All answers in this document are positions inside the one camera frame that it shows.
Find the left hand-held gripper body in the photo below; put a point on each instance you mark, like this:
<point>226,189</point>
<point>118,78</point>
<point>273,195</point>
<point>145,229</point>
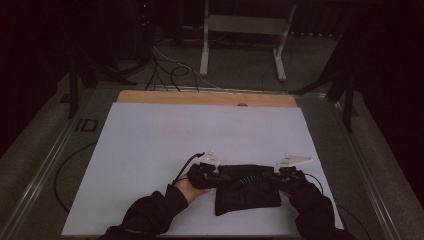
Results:
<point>204,176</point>

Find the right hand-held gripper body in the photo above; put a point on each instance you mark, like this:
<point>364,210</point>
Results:
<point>289,178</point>

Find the person's right hand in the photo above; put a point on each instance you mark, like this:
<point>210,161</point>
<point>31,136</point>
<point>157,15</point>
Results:
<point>284,193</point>

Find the person's left hand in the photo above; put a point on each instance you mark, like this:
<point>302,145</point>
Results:
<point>190,192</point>

